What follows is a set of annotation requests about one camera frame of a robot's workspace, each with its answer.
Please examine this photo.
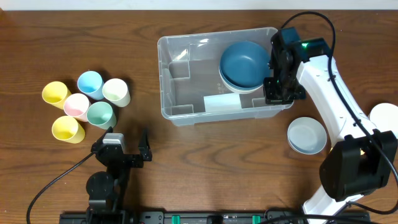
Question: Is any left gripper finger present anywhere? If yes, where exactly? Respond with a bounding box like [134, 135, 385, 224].
[96, 126, 113, 145]
[138, 130, 152, 161]

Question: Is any beige large bowl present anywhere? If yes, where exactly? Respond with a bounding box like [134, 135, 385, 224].
[222, 79, 262, 94]

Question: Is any dark blue bowl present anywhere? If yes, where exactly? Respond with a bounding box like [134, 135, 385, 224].
[219, 68, 254, 89]
[219, 41, 271, 88]

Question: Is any grey small bowl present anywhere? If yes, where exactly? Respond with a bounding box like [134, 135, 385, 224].
[287, 117, 327, 155]

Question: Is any clear plastic storage container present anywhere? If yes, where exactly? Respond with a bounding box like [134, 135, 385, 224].
[157, 27, 291, 126]

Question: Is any white small bowl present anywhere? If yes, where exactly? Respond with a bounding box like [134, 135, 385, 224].
[368, 103, 398, 138]

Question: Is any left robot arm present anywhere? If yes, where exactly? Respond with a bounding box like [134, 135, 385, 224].
[86, 127, 152, 223]

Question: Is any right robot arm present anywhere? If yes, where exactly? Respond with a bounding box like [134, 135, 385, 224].
[264, 27, 397, 223]

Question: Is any mint green cup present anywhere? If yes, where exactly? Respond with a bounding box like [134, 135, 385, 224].
[87, 101, 117, 129]

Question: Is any yellow cup lower left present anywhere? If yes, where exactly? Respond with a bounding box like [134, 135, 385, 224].
[52, 116, 85, 144]

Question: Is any yellow cup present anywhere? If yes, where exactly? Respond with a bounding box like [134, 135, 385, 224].
[52, 116, 85, 144]
[42, 81, 71, 110]

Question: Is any pink cup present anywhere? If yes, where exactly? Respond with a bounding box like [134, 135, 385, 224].
[63, 93, 91, 122]

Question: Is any cream white cup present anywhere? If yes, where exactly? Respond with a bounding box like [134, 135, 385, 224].
[102, 78, 131, 108]

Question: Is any light blue cup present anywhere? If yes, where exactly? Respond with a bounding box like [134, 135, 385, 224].
[77, 71, 104, 100]

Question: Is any yellow cup upper left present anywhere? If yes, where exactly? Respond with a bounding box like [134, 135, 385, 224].
[42, 81, 71, 110]

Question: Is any left black cable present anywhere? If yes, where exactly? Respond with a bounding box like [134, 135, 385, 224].
[25, 151, 96, 224]

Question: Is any black cable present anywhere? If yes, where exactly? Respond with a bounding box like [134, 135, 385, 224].
[279, 11, 398, 215]
[25, 151, 96, 224]

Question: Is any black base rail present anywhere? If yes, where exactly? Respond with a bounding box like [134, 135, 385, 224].
[58, 208, 374, 224]

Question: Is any right black cable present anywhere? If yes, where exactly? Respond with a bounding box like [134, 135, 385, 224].
[279, 11, 398, 215]

